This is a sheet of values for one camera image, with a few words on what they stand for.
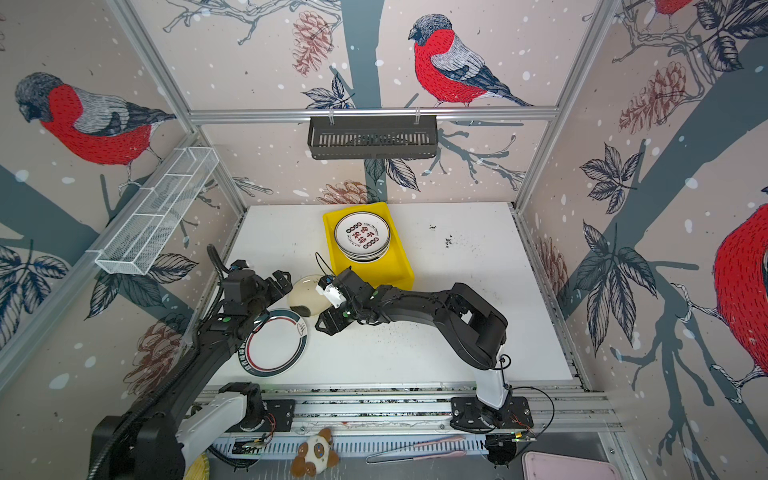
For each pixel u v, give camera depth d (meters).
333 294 0.78
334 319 0.74
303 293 0.79
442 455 0.67
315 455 0.66
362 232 1.04
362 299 0.68
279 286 0.77
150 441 0.39
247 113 0.90
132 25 0.73
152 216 0.76
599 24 0.74
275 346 0.83
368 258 1.00
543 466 0.66
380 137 1.04
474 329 0.48
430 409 0.76
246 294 0.66
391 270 0.99
